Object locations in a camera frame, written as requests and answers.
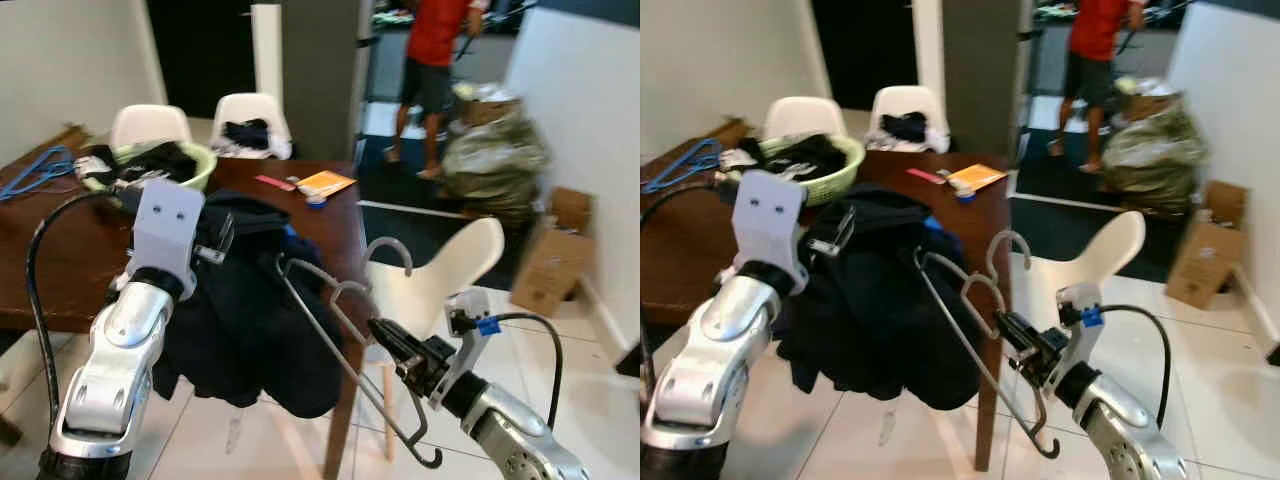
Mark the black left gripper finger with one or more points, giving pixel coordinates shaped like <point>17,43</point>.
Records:
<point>842,235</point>
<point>225,235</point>

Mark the dark knit garment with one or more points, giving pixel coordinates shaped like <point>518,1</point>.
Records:
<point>260,330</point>
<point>880,320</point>

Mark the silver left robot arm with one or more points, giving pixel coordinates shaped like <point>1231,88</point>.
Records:
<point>725,350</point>
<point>115,360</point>

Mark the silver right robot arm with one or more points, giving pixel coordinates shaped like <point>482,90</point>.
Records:
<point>520,440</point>
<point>1125,430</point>

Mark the blue plastic hanger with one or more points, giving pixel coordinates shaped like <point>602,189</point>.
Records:
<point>55,158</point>
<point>700,152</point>

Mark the green laundry basket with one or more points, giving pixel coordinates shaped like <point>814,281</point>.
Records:
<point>203,165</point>
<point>850,170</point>

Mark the pink flat item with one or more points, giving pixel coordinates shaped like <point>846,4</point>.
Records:
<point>273,183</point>
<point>926,176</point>

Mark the white chair with wooden legs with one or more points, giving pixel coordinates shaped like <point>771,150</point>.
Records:
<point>1100,260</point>
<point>450,270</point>

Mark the dark clothes pile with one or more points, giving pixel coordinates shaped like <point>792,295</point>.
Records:
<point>160,160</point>
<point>810,155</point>

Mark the blue tape roll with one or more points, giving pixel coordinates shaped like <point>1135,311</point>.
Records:
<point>316,199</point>
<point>966,194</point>

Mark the black and white clothes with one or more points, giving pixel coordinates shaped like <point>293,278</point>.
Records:
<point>245,133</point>
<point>905,127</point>

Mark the orange booklet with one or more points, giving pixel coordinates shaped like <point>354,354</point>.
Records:
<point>977,177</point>
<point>325,183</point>

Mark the white plastic chair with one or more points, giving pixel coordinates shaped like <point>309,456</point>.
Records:
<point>905,97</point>
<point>150,125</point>
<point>805,115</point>
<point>250,105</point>

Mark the brown wooden table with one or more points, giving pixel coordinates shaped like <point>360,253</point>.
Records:
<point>80,270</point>
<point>690,270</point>

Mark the open cardboard box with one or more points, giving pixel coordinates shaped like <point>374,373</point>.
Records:
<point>1205,260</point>
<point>550,265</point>

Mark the stuffed clear plastic bag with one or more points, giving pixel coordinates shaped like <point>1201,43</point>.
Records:
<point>1155,155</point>
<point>495,160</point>

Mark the small brown box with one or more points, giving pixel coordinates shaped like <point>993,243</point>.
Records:
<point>1150,103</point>
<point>490,108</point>

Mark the person in red shirt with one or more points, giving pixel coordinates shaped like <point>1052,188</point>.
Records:
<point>435,40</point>
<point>1095,30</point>

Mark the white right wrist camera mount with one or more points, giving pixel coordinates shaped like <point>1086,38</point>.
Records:
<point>1082,345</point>
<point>470,345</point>

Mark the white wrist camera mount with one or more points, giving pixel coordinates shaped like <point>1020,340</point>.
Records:
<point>165,225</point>
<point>768,220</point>
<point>470,345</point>
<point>1082,345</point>

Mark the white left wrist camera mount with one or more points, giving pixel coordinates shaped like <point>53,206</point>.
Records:
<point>768,220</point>
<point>165,225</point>

